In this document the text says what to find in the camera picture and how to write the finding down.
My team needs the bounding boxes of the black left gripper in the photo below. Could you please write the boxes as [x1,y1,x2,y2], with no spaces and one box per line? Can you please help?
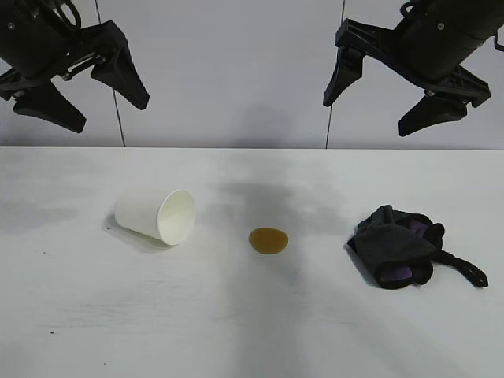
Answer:
[0,0,150,134]

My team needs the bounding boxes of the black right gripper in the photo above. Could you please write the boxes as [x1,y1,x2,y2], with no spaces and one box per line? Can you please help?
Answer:
[322,0,504,138]

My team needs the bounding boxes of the white paper cup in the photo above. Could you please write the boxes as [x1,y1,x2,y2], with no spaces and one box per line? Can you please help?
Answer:
[113,188,197,247]

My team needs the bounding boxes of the dark grey purple cloth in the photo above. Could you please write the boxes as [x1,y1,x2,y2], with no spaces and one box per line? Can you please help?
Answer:
[346,204,490,291]

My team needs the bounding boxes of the brown liquid spill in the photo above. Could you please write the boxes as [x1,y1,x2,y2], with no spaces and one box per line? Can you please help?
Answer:
[247,227,290,255]

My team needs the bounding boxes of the thin black hanging cable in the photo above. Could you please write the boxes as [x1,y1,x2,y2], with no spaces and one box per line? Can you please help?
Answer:
[325,0,346,150]
[112,92,124,149]

